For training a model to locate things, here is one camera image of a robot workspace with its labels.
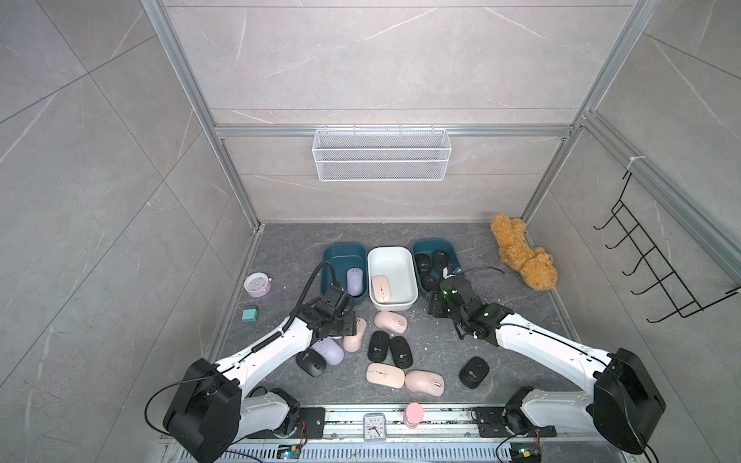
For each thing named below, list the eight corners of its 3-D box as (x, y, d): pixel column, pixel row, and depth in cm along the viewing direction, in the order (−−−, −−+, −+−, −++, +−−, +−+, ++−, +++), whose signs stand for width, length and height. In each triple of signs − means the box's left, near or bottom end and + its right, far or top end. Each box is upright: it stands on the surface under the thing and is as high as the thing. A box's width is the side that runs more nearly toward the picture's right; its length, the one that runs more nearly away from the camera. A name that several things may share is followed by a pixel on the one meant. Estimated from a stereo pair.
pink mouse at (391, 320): (372, 325, 92) (372, 320, 90) (377, 311, 95) (377, 307, 93) (405, 335, 90) (405, 331, 88) (409, 321, 93) (409, 317, 91)
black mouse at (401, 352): (396, 371, 84) (397, 367, 81) (389, 341, 90) (389, 337, 87) (413, 367, 85) (414, 363, 82) (404, 338, 90) (405, 334, 88)
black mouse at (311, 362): (294, 363, 85) (292, 360, 83) (307, 346, 88) (305, 343, 86) (317, 381, 82) (315, 378, 80) (330, 363, 85) (329, 360, 83)
